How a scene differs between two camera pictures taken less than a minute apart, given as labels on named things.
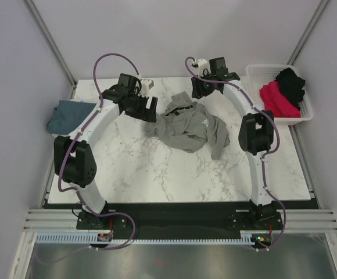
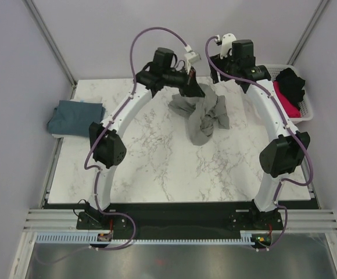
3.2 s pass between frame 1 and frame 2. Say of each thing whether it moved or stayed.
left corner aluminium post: stayed
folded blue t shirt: stayed
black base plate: stayed
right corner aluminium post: stayed
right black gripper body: moved
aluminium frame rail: stayed
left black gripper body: moved
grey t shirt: moved
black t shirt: stayed
